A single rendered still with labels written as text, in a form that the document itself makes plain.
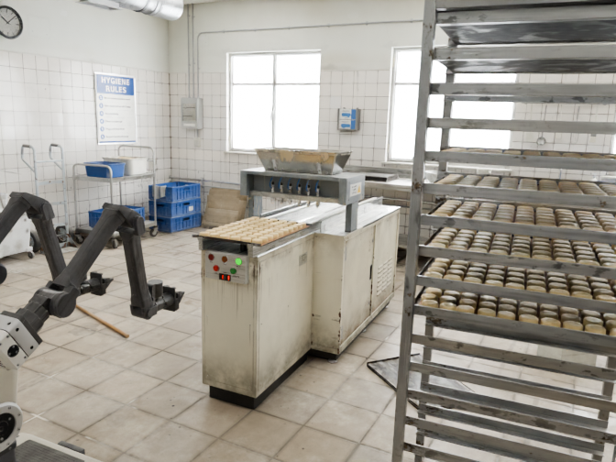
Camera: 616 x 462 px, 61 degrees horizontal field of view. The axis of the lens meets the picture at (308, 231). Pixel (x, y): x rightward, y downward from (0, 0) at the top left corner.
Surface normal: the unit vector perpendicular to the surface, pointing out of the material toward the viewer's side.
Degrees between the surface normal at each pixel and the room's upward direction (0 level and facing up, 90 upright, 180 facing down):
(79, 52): 90
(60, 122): 90
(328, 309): 90
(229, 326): 90
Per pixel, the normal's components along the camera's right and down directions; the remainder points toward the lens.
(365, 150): -0.46, 0.17
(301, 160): -0.39, 0.57
